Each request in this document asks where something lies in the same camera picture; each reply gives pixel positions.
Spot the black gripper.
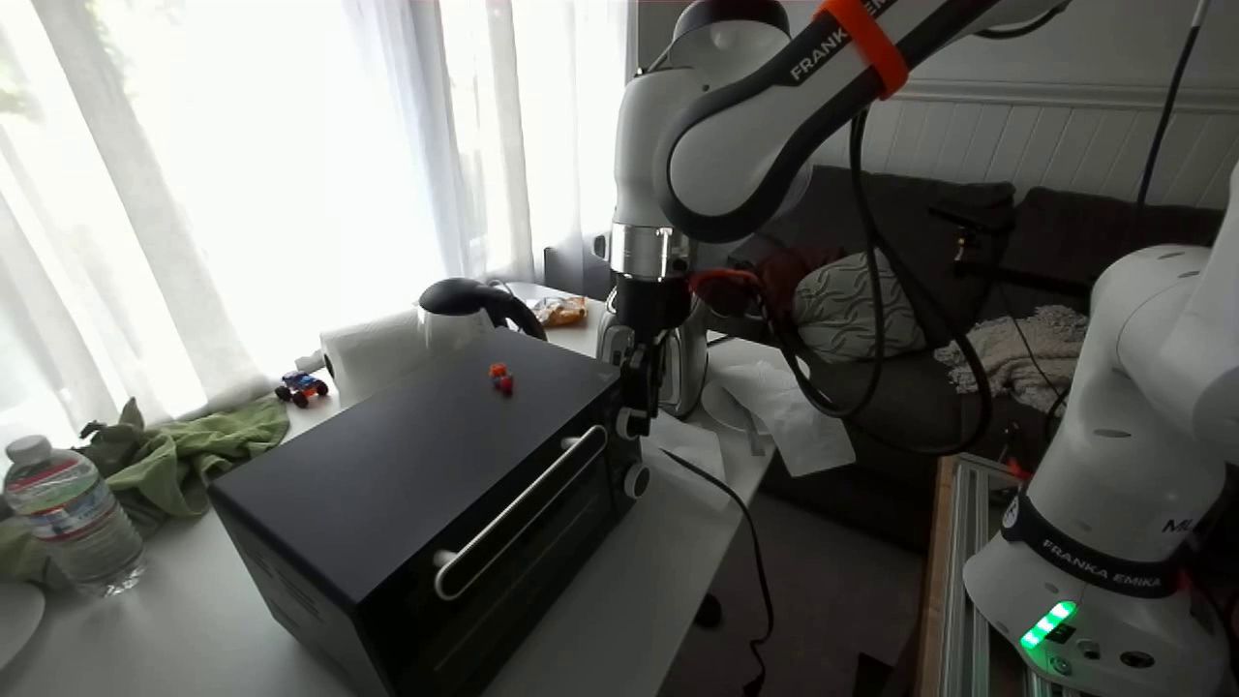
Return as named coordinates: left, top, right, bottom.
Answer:
left=604, top=273, right=698, bottom=446

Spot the black mini oven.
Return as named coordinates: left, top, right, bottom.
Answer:
left=204, top=330, right=654, bottom=697

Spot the silver toaster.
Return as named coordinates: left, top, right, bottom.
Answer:
left=592, top=301, right=717, bottom=419

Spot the white paper sheet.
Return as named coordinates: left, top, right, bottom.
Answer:
left=640, top=403, right=734, bottom=485

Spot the orange snack bag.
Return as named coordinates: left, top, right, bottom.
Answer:
left=530, top=291, right=597, bottom=333

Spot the white crumpled cloth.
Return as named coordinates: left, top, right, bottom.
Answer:
left=699, top=333, right=858, bottom=485

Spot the red cushion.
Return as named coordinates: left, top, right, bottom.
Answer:
left=694, top=247, right=834, bottom=330

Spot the black and white kettle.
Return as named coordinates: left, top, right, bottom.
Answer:
left=415, top=274, right=551, bottom=350

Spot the white pillow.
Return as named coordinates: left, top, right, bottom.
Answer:
left=787, top=247, right=936, bottom=372

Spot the white paper towel box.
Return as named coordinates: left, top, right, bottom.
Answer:
left=319, top=310, right=434, bottom=406

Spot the small toy car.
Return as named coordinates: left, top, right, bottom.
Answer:
left=270, top=364, right=332, bottom=411

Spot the dark grey sofa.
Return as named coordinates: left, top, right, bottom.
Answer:
left=694, top=159, right=1231, bottom=555

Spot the wooden rack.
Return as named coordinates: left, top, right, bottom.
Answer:
left=909, top=446, right=1038, bottom=697

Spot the beige blanket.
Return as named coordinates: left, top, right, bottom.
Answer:
left=932, top=301, right=1097, bottom=419

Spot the white sheer curtain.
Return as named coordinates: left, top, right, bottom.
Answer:
left=0, top=0, right=640, bottom=451

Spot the green cloth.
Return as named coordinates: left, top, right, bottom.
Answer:
left=0, top=395, right=294, bottom=592

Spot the clear plastic water bottle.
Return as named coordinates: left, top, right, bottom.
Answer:
left=0, top=430, right=151, bottom=601

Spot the white plate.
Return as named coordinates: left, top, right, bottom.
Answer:
left=0, top=577, right=50, bottom=673

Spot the black oven power cable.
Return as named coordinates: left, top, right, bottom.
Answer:
left=657, top=446, right=779, bottom=697

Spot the white oven door handle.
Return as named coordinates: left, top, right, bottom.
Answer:
left=431, top=423, right=613, bottom=606

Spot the orange strap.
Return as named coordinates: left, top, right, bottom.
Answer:
left=822, top=0, right=912, bottom=102

